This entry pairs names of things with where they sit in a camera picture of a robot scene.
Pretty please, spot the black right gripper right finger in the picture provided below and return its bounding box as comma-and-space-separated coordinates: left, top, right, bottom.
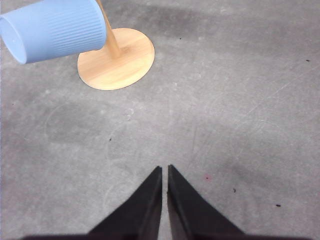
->
166, 164, 320, 240

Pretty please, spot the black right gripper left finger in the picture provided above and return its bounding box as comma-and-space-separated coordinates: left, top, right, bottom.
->
21, 165, 163, 240

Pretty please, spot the blue ribbed cup front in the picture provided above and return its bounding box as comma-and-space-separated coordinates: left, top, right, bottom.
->
0, 0, 107, 65

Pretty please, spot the wooden mug tree stand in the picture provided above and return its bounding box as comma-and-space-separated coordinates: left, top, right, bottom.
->
77, 0, 155, 91

